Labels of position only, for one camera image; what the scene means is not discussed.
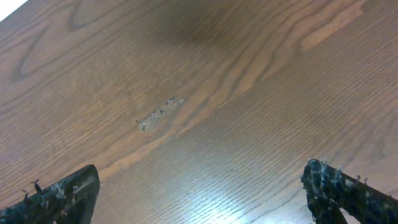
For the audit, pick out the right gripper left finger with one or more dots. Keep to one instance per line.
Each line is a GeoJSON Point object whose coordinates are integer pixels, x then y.
{"type": "Point", "coordinates": [72, 199]}

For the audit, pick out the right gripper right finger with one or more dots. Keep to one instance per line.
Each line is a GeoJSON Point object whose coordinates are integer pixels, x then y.
{"type": "Point", "coordinates": [329, 190]}

